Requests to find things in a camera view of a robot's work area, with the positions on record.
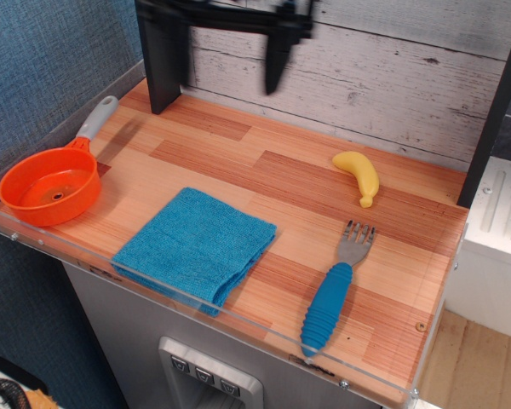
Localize clear acrylic table guard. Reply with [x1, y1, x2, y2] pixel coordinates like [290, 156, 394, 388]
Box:
[0, 83, 468, 408]

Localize dark grey right post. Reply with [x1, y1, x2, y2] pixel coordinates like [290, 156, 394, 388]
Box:
[456, 49, 511, 209]

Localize dark grey post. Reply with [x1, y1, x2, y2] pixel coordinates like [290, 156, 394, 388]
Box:
[456, 49, 511, 209]
[137, 9, 191, 114]

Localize orange pot with grey handle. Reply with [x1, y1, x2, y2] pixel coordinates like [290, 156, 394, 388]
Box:
[0, 95, 119, 227]

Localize yellow toy banana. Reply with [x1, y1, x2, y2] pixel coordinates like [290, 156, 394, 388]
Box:
[332, 151, 380, 209]

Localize silver dispenser panel with buttons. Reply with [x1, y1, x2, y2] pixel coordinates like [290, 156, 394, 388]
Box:
[158, 337, 264, 408]

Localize orange cloth item bottom left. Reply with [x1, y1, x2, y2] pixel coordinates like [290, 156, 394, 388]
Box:
[25, 389, 60, 409]

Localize black mesh item bottom left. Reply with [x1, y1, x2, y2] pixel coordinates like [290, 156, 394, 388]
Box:
[0, 378, 31, 409]

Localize dark grey left post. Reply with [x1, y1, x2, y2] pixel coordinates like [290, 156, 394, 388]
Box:
[137, 9, 191, 114]

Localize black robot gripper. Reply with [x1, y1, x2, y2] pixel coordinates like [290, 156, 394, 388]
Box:
[137, 1, 313, 95]

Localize folded blue cloth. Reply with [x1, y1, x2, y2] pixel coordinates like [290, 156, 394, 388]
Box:
[112, 187, 277, 317]

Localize fork with blue handle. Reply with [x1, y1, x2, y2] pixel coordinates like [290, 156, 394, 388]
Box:
[301, 221, 376, 359]

